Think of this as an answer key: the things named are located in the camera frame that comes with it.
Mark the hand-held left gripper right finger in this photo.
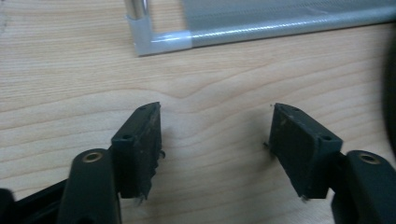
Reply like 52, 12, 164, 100
263, 103, 396, 224

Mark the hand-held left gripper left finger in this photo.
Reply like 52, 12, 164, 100
56, 101, 166, 224

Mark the dark round object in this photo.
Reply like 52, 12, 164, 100
381, 29, 396, 157

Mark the grey mesh rack with frame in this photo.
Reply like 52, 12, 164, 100
123, 0, 396, 58

